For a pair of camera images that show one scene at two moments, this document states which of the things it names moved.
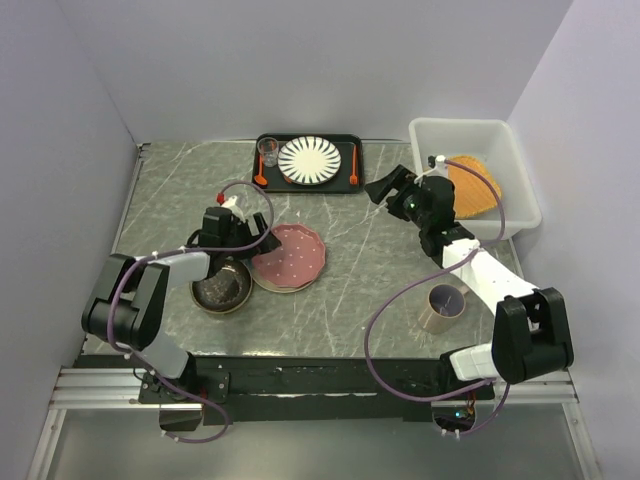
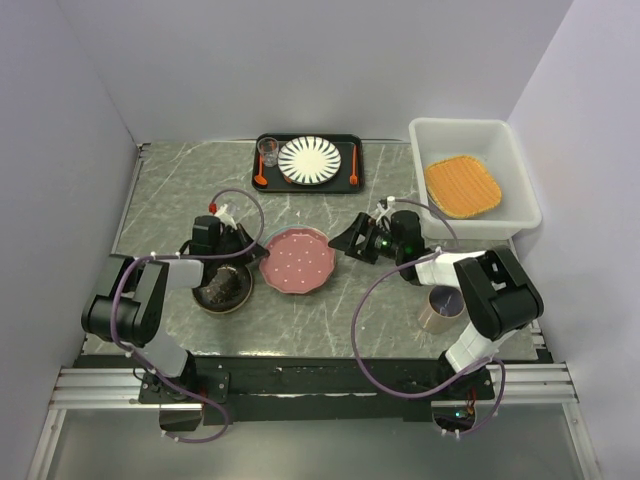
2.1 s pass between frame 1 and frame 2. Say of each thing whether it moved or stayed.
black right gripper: moved
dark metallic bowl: stayed
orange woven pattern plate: stayed
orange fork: stayed
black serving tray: stayed
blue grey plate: moved
